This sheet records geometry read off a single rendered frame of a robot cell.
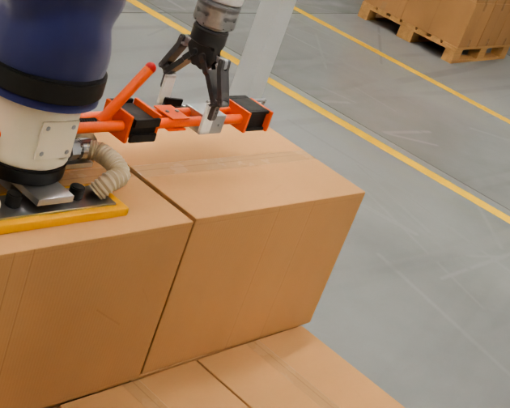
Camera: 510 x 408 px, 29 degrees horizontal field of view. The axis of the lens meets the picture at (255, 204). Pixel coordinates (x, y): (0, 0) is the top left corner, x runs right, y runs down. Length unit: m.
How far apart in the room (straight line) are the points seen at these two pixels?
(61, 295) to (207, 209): 0.39
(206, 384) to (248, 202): 0.42
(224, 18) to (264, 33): 2.92
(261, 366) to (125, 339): 0.44
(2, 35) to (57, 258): 0.39
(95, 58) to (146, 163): 0.50
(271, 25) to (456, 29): 3.92
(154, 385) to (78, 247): 0.50
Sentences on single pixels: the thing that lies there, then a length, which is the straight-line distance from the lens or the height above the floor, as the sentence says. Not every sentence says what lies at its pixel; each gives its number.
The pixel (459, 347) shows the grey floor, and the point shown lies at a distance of 4.08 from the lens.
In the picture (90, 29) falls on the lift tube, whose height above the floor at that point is 1.31.
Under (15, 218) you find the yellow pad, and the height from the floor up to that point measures 0.97.
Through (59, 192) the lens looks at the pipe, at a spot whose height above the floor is 1.00.
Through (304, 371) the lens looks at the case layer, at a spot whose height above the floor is 0.54.
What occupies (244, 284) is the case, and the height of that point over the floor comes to 0.73.
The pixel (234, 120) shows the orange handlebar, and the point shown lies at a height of 1.08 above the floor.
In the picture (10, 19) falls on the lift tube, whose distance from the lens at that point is 1.72.
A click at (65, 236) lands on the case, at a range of 1.79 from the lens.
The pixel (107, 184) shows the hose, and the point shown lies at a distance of 1.89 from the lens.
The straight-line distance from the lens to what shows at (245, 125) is 2.21.
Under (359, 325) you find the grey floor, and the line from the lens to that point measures 3.89.
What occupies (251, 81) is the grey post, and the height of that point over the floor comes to 0.35.
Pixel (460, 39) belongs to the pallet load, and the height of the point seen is 0.22.
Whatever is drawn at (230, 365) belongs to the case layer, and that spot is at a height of 0.54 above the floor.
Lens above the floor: 1.81
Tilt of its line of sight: 24 degrees down
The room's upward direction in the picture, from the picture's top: 21 degrees clockwise
